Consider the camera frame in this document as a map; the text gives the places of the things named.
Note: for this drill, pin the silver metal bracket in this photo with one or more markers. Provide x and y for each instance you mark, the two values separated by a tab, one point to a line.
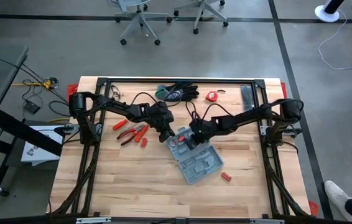
93	220
267	221

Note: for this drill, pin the person's foot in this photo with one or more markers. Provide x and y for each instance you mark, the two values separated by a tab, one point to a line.
336	196

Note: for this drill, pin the red tape measure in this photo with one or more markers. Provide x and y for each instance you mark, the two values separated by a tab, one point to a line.
211	96

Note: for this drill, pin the black table base frame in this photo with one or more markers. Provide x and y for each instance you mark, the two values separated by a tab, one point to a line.
23	130

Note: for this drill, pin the red table clamp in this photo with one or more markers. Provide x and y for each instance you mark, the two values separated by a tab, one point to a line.
284	90
71	88
313	208

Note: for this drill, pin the black power adapter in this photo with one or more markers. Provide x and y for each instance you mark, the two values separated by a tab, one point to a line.
32	107

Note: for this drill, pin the black grey work glove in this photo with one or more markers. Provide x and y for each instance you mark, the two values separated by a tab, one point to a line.
191	95
185	85

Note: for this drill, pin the black aluminium table frame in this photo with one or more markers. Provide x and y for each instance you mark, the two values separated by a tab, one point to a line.
179	81

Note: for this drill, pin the yellow black connector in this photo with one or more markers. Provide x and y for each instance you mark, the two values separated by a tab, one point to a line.
51	83

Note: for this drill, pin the white printed box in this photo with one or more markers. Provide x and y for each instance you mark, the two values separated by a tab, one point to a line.
39	149

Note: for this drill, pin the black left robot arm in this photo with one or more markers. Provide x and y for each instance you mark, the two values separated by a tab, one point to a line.
117	107

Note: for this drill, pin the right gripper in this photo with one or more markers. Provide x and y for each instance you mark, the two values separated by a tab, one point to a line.
204	130

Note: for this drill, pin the red hex key set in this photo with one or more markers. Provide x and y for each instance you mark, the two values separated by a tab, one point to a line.
181	138

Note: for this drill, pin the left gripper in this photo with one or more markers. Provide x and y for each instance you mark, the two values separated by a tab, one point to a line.
162	116

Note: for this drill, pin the white fan base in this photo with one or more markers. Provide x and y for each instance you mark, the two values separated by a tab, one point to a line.
325	14

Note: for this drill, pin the red bit holder strip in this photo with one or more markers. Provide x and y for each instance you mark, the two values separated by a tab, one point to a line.
226	176

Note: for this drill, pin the black red-tipped long tool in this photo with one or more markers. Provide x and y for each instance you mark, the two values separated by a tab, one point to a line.
126	135

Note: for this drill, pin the grey plastic tool case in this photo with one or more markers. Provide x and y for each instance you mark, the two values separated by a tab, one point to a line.
199	165

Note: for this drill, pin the grey office chair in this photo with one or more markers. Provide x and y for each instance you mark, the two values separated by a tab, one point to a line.
139	17
201	9

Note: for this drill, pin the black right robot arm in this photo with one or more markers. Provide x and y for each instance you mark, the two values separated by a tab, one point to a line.
241	118

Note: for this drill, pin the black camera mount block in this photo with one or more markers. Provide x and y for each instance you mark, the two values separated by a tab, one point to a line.
182	221

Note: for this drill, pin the black flat rectangular bar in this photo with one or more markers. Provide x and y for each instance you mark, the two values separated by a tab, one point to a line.
247	98

